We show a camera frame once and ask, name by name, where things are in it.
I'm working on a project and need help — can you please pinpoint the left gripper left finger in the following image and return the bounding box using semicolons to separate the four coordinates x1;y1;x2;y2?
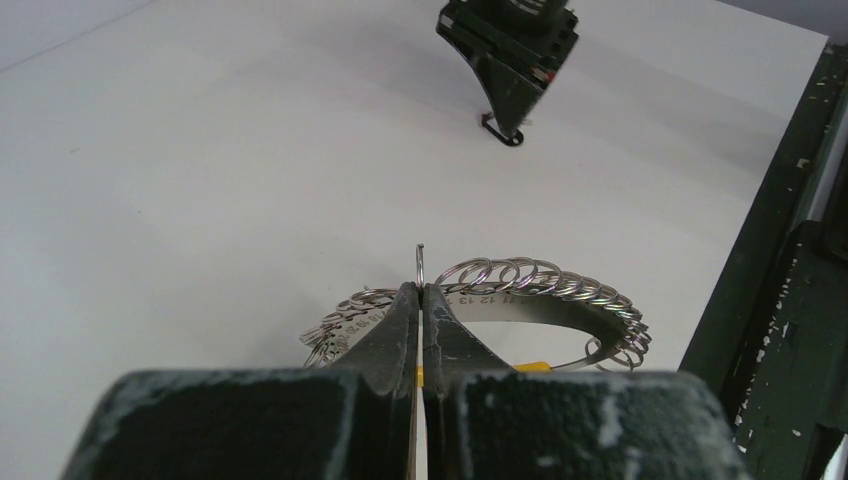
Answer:
63;283;420;479

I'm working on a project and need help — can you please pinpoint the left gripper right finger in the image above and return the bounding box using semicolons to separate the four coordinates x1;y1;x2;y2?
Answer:
422;285;749;479

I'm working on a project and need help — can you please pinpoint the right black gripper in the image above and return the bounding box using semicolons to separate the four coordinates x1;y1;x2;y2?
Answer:
436;0;579;135

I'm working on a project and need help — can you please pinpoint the metal keyring with small rings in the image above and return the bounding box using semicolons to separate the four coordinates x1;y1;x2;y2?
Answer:
300;257;652;371

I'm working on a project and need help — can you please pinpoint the black key tag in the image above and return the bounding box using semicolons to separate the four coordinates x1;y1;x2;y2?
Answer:
480;112;524;147

